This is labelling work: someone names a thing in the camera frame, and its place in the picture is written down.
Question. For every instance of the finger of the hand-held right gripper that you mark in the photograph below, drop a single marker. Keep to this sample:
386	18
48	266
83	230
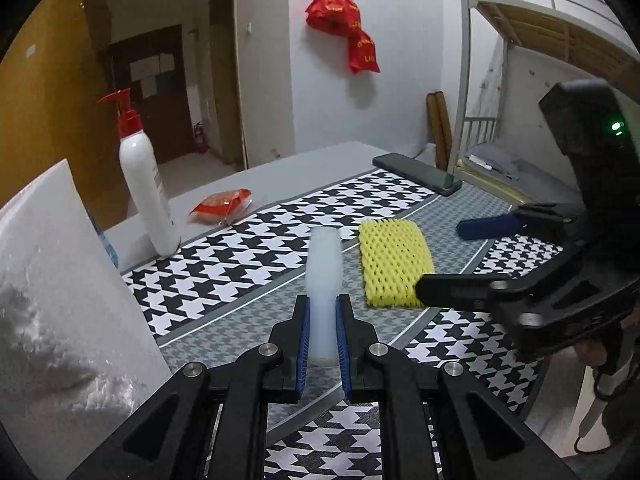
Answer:
485	227
460	290

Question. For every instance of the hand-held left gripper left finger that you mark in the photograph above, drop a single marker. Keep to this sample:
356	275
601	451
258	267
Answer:
303	340

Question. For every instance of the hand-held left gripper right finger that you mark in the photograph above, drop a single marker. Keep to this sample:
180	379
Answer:
344	340

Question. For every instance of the translucent white plastic tube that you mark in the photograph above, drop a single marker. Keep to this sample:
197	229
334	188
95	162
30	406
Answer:
324	280

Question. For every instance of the yellow foam net sleeve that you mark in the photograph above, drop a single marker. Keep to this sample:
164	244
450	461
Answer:
390	260

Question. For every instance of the white foam box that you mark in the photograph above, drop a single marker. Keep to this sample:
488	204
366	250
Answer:
60	310

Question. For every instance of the person's right hand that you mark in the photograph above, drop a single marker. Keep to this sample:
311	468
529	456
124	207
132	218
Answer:
595	355

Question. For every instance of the grey mattress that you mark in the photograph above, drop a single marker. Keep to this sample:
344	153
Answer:
535	175

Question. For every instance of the black smartphone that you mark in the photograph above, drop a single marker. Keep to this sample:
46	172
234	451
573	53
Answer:
420	172

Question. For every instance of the black white houndstooth mat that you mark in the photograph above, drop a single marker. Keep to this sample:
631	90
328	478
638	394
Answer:
240	270

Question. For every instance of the wooden stick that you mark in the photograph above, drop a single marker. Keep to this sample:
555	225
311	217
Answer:
445	130
433	130

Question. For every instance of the white metal bunk bed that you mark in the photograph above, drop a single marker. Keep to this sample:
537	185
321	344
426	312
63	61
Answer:
540	25

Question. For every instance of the red snack packet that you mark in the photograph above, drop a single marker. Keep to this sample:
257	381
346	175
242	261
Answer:
220	206

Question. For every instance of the blue printed packet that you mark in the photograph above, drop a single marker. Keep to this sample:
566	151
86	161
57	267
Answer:
109	250

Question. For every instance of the white red pump bottle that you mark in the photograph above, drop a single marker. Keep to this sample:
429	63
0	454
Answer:
147	185

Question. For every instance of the red fire extinguisher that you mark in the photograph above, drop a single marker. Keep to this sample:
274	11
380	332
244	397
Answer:
199	137

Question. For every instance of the red plastic bag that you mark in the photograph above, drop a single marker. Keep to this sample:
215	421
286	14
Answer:
340	15

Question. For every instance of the brown entrance door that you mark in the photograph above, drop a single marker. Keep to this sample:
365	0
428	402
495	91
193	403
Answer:
170	120

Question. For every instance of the blue paper on door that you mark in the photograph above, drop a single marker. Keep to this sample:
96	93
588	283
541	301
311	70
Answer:
160	85

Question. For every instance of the white papers on door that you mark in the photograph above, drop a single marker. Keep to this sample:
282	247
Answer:
150	66

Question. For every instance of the wooden wardrobe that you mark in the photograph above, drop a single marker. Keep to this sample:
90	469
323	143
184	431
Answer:
45	110

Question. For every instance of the wooden side door frame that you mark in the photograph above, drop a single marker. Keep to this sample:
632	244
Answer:
227	85

